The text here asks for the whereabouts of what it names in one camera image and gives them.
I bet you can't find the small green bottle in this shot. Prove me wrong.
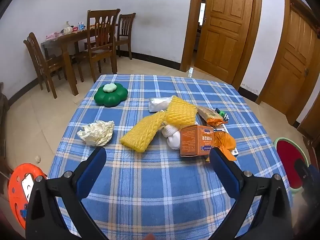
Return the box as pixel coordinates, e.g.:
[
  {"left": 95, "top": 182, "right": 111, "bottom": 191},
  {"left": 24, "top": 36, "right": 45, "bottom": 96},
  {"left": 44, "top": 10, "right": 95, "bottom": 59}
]
[{"left": 215, "top": 108, "right": 230, "bottom": 122}]

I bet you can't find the blue plaid tablecloth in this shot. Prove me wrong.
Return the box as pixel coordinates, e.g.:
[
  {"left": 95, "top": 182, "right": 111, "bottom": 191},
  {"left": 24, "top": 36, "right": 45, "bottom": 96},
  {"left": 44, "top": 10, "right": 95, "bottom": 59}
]
[{"left": 47, "top": 74, "right": 294, "bottom": 240}]

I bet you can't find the wooden door frame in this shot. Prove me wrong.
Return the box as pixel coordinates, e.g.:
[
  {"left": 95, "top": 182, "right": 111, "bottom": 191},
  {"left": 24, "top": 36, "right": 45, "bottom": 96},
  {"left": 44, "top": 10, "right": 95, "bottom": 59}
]
[{"left": 180, "top": 0, "right": 263, "bottom": 90}]

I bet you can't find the wooden dining table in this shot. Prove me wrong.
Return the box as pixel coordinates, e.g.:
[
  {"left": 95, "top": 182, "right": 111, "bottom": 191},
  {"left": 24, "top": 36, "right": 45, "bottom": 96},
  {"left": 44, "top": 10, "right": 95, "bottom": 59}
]
[{"left": 41, "top": 24, "right": 100, "bottom": 96}]

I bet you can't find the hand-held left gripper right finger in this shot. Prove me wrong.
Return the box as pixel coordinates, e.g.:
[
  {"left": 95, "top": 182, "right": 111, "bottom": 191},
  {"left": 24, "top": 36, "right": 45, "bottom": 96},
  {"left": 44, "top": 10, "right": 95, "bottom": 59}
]
[{"left": 209, "top": 147, "right": 293, "bottom": 240}]

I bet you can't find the wooden chair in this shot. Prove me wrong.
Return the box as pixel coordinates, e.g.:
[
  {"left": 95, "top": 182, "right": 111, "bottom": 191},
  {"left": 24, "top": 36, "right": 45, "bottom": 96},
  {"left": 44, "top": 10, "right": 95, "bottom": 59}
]
[
  {"left": 23, "top": 32, "right": 66, "bottom": 99},
  {"left": 114, "top": 12, "right": 137, "bottom": 60},
  {"left": 74, "top": 9, "right": 121, "bottom": 83}
]

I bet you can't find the white paper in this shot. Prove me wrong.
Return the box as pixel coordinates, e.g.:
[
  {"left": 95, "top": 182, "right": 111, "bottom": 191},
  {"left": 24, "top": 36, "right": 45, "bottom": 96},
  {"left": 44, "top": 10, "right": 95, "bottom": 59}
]
[{"left": 76, "top": 120, "right": 115, "bottom": 147}]

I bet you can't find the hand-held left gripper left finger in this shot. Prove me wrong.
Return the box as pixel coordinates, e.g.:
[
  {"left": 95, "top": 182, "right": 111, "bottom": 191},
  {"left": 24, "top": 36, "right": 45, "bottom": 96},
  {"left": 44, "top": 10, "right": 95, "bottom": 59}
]
[{"left": 25, "top": 147, "right": 108, "bottom": 240}]

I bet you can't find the long yellow foam net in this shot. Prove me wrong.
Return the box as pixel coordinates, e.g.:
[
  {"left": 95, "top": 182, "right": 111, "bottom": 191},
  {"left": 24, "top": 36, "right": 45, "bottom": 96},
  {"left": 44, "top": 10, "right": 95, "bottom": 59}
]
[{"left": 120, "top": 111, "right": 167, "bottom": 153}]

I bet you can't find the red stool with green rim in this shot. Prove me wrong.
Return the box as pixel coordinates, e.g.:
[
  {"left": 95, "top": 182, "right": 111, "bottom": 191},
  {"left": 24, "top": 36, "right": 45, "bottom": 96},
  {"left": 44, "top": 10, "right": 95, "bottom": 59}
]
[{"left": 273, "top": 137, "right": 310, "bottom": 196}]

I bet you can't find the narrow wooden door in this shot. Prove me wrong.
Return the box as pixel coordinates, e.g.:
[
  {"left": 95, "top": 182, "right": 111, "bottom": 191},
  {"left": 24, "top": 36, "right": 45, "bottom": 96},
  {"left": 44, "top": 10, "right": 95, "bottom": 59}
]
[{"left": 297, "top": 102, "right": 320, "bottom": 140}]

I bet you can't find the orange plastic stool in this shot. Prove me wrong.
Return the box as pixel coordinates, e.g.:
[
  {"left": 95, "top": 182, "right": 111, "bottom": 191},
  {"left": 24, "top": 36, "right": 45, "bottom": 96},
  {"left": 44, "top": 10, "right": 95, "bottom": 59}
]
[{"left": 8, "top": 163, "right": 48, "bottom": 230}]

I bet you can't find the wide yellow foam net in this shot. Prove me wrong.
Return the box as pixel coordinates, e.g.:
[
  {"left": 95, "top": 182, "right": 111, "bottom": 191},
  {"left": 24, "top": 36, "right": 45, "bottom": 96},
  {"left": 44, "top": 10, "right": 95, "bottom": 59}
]
[{"left": 165, "top": 95, "right": 199, "bottom": 127}]

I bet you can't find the orange cardboard box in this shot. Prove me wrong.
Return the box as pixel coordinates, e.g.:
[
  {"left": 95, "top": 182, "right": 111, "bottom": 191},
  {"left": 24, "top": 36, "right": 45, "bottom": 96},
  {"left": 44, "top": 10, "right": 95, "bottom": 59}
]
[{"left": 180, "top": 124, "right": 215, "bottom": 158}]

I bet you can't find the orange plastic bag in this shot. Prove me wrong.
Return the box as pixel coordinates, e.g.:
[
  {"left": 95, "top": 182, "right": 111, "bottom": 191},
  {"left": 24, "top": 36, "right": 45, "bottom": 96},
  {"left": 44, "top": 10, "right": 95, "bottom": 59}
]
[{"left": 206, "top": 131, "right": 237, "bottom": 162}]

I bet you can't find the green flower-shaped container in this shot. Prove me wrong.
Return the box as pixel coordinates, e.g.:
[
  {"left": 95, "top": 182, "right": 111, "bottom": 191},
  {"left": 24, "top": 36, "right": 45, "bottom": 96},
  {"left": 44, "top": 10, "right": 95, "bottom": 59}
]
[{"left": 94, "top": 83, "right": 128, "bottom": 107}]

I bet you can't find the white foam net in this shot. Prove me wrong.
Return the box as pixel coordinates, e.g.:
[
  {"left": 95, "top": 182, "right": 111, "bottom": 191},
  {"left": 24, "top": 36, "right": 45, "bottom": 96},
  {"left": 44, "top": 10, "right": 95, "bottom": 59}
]
[{"left": 161, "top": 124, "right": 181, "bottom": 151}]

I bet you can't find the closed wooden door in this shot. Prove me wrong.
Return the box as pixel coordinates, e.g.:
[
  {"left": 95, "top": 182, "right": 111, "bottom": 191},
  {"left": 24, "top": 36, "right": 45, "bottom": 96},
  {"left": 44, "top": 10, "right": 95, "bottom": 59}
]
[{"left": 255, "top": 0, "right": 320, "bottom": 125}]

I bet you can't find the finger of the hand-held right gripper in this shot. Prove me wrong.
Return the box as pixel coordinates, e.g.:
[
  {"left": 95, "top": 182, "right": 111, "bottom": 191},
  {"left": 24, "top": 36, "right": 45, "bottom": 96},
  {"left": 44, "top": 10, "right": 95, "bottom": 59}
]
[
  {"left": 308, "top": 164, "right": 320, "bottom": 193},
  {"left": 294, "top": 158, "right": 311, "bottom": 189}
]

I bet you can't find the tan biscuit packet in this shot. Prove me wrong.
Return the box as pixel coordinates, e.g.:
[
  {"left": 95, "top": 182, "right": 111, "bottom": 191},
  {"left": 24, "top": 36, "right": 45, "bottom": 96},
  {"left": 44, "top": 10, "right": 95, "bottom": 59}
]
[{"left": 196, "top": 106, "right": 227, "bottom": 126}]

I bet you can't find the open wooden door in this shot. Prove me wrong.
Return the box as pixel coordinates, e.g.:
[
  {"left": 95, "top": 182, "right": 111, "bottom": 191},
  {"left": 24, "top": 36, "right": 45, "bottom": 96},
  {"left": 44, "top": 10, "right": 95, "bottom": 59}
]
[{"left": 194, "top": 0, "right": 255, "bottom": 77}]

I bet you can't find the white smartphone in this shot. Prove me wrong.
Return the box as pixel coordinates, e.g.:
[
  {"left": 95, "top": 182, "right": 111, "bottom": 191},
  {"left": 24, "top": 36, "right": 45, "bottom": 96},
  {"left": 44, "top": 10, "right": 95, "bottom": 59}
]
[{"left": 21, "top": 173, "right": 34, "bottom": 202}]

